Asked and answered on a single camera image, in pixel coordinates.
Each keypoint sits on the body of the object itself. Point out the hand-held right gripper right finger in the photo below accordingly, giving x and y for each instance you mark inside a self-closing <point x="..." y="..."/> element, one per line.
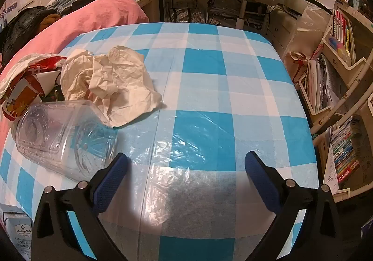
<point x="260" y="182"/>

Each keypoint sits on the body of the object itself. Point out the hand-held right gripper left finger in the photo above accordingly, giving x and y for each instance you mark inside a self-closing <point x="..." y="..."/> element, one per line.
<point x="109" y="188"/>

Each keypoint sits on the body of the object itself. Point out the white paper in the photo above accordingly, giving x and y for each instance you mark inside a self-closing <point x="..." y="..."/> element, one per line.
<point x="125" y="86"/>

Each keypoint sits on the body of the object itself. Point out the red snack bag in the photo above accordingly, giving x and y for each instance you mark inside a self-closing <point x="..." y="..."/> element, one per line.
<point x="23" y="95"/>

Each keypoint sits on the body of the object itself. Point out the clear plastic container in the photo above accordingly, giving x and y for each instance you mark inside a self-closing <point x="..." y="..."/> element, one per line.
<point x="58" y="144"/>

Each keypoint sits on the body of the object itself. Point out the pile of books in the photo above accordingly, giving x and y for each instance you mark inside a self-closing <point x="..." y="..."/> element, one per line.
<point x="345" y="156"/>

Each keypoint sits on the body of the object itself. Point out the grey printed carton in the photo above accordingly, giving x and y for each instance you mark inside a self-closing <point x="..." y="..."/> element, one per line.
<point x="17" y="232"/>

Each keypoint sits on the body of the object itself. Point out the blue white checkered tablecloth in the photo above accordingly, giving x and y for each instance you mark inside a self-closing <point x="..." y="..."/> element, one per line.
<point x="204" y="89"/>

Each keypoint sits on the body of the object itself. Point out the stack of papers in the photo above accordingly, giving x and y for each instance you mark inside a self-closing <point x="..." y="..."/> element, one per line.
<point x="320" y="83"/>

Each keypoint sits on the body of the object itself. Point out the cream shelf rack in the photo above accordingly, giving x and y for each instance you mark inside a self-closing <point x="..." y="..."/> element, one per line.
<point x="354" y="71"/>

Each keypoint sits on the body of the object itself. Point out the white drawer cabinet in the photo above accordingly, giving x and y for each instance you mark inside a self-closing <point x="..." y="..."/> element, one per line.
<point x="279" y="25"/>

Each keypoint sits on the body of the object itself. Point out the clear plastic bag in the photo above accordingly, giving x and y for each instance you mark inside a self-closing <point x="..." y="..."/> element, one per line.
<point x="311" y="31"/>

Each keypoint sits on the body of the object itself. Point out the row of colourful books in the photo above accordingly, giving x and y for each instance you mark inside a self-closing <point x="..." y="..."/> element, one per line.
<point x="342" y="31"/>

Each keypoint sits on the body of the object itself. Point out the pink blanket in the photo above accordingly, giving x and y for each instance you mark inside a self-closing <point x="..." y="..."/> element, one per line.
<point x="87" y="16"/>

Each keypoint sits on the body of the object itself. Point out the brown furry cloth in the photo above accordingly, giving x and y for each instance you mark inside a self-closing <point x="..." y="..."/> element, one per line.
<point x="51" y="19"/>

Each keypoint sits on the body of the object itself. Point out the clear packaged bundles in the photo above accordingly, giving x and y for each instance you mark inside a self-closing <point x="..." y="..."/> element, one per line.
<point x="189" y="13"/>

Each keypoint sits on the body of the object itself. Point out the black puffy jacket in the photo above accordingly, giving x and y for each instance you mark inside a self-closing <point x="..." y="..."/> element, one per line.
<point x="20" y="25"/>

